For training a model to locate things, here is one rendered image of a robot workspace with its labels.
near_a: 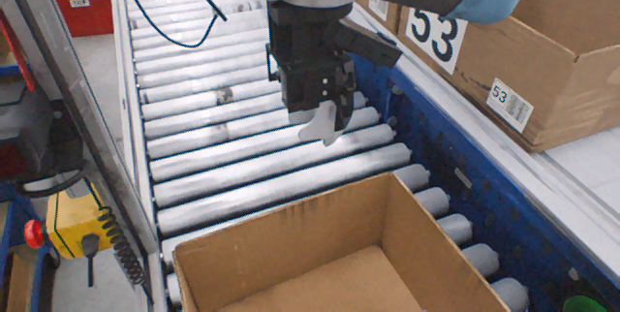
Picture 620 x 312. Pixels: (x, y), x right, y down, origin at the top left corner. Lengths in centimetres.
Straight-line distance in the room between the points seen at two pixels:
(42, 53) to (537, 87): 61
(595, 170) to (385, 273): 34
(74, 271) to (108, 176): 115
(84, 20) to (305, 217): 271
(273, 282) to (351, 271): 12
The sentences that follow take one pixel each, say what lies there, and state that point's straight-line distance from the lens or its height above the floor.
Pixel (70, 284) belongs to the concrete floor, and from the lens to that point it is 171.
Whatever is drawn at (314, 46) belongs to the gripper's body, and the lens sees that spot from 45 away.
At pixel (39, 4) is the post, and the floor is 115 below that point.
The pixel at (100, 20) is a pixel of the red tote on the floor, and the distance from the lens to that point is 309.
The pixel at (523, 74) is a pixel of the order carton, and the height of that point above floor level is 99.
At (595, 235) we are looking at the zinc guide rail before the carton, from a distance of 62.
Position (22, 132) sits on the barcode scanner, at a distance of 43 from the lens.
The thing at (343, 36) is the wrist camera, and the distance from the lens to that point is 45.
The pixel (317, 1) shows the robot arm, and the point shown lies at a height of 116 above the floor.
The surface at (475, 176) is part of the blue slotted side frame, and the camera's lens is 76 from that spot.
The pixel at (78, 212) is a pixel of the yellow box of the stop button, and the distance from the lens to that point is 63.
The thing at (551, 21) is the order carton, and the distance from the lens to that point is 101.
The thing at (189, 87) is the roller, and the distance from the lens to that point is 104.
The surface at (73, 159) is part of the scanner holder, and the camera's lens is 52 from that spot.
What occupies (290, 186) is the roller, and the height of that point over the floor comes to 75.
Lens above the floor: 131
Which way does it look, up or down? 42 degrees down
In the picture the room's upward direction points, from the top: straight up
